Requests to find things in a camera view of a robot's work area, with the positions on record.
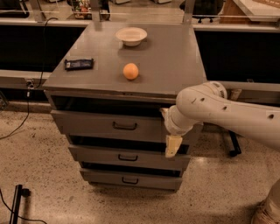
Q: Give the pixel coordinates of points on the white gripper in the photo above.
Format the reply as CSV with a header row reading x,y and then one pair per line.
x,y
171,124

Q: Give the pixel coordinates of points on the dark snack bar wrapper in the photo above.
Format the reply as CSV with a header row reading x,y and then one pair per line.
x,y
78,64

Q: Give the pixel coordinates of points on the robot base column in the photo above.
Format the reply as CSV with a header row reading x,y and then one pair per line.
x,y
268,211

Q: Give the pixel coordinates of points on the wooden table background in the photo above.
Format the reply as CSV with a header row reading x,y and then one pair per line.
x,y
248,12

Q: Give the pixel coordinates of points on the grey middle drawer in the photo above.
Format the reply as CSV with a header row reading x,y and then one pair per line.
x,y
133,158

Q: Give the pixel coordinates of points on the black office chair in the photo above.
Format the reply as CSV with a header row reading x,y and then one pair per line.
x,y
204,9

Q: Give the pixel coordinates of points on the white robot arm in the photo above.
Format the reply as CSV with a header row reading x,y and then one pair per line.
x,y
209,103

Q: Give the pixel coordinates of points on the white bowl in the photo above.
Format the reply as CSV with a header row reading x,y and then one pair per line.
x,y
131,36

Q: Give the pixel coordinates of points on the grey drawer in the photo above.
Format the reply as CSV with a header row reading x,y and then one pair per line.
x,y
133,158
131,179
124,127

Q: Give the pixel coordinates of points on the orange fruit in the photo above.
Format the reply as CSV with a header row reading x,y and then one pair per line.
x,y
130,71

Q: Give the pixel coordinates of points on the grey top drawer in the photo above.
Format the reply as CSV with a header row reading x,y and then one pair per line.
x,y
124,127

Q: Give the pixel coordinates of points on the grey drawer cabinet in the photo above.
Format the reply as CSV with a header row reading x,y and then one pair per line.
x,y
168,60

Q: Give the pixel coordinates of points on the grey bottom drawer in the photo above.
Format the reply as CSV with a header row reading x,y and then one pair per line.
x,y
131,179

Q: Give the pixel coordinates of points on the black floor stand base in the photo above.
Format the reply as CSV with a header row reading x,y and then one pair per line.
x,y
18,194

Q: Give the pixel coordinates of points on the black stand leg with wheel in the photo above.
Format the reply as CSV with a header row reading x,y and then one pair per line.
x,y
237,149

